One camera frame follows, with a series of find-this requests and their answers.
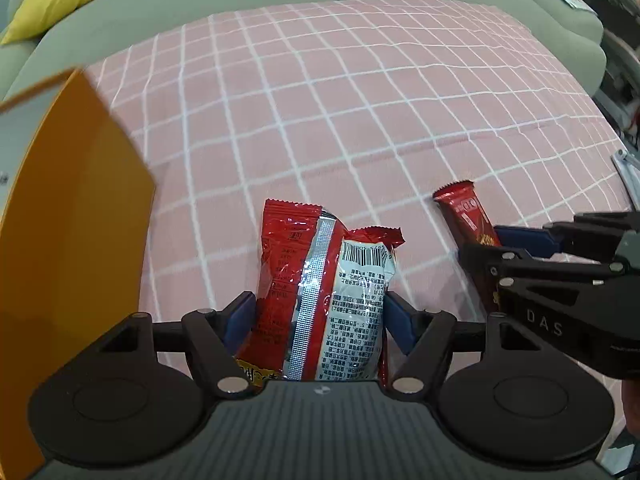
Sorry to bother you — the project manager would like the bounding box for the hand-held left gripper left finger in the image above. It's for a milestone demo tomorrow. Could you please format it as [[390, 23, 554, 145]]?
[[87, 290, 258, 396]]

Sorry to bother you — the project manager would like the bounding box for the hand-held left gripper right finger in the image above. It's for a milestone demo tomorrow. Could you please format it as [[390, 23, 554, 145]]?
[[385, 290, 547, 396]]

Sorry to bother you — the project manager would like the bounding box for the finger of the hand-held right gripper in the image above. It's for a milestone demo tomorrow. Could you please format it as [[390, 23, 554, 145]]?
[[459, 243, 627, 287], [494, 211, 640, 262]]

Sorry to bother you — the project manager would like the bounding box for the slim red snack bar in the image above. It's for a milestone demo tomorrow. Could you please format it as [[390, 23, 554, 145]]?
[[432, 180, 507, 322]]

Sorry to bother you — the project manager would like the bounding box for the large red snack packet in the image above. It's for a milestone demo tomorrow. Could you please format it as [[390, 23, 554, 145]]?
[[234, 198, 405, 390]]

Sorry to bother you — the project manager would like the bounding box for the orange rimmed storage box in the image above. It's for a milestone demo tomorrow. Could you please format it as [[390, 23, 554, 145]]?
[[0, 66, 157, 480]]

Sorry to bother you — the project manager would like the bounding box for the pink checked tablecloth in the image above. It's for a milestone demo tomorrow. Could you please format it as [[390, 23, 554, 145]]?
[[86, 0, 637, 397]]

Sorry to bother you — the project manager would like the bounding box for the white metal bracket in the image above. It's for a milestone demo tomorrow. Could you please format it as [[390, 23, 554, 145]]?
[[612, 148, 640, 197]]

